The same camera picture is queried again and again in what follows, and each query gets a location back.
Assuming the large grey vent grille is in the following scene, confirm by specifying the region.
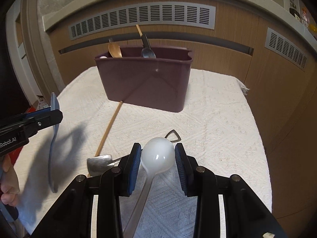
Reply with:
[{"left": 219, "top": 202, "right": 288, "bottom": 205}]
[{"left": 68, "top": 5, "right": 216, "bottom": 41}]

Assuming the black-handled steel spoon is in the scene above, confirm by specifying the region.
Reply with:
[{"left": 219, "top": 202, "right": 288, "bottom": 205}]
[{"left": 141, "top": 33, "right": 157, "bottom": 59}]

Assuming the white plastic spoon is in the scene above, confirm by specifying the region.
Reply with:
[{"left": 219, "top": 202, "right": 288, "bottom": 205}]
[{"left": 122, "top": 137, "right": 175, "bottom": 238}]

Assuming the steel utensil with loop handle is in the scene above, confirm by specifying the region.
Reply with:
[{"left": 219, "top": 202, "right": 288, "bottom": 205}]
[{"left": 87, "top": 129, "right": 181, "bottom": 176}]

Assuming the thin long wooden-handled utensil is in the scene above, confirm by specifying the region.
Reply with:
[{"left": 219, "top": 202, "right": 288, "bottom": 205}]
[{"left": 87, "top": 100, "right": 124, "bottom": 178}]

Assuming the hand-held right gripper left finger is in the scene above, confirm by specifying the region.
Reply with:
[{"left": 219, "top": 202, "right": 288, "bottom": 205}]
[{"left": 31, "top": 142, "right": 142, "bottom": 238}]

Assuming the person's left hand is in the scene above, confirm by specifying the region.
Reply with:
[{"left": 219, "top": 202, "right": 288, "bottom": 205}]
[{"left": 0, "top": 154, "right": 20, "bottom": 207}]

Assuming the large wooden spoon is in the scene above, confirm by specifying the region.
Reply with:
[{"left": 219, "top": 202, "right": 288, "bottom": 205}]
[{"left": 108, "top": 42, "right": 123, "bottom": 58}]

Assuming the short wooden-handled utensil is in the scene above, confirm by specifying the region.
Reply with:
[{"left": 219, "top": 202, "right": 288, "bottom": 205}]
[{"left": 135, "top": 24, "right": 144, "bottom": 42}]

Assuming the wooden kitchen cabinet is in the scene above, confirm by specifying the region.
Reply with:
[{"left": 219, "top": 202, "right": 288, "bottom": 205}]
[{"left": 45, "top": 0, "right": 317, "bottom": 228}]

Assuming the white storage cabinet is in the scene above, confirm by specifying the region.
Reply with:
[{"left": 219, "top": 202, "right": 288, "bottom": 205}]
[{"left": 5, "top": 5, "right": 28, "bottom": 87}]

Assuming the clear bottle with orange cap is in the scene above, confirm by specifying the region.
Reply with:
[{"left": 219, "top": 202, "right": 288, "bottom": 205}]
[{"left": 300, "top": 7, "right": 311, "bottom": 28}]

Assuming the white kitchen countertop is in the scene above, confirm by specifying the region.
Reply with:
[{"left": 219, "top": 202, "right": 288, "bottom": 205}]
[{"left": 42, "top": 0, "right": 317, "bottom": 45}]

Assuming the blue-grey plastic spoon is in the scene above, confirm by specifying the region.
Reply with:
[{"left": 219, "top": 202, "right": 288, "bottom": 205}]
[{"left": 48, "top": 92, "right": 61, "bottom": 193}]

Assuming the maroon plastic utensil container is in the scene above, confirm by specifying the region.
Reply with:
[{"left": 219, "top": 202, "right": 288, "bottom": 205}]
[{"left": 94, "top": 47, "right": 194, "bottom": 112}]

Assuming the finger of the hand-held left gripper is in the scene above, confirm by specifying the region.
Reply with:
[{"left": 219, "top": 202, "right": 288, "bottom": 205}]
[
  {"left": 32, "top": 107, "right": 52, "bottom": 116},
  {"left": 23, "top": 109, "right": 63, "bottom": 137}
]

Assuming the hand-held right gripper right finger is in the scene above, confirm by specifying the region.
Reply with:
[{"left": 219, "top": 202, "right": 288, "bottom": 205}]
[{"left": 175, "top": 143, "right": 289, "bottom": 238}]

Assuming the white textured tablecloth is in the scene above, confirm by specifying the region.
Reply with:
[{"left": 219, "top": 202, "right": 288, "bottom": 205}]
[{"left": 13, "top": 66, "right": 273, "bottom": 238}]

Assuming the small grey vent grille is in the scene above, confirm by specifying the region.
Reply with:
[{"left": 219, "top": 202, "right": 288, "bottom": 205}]
[{"left": 264, "top": 28, "right": 307, "bottom": 70}]

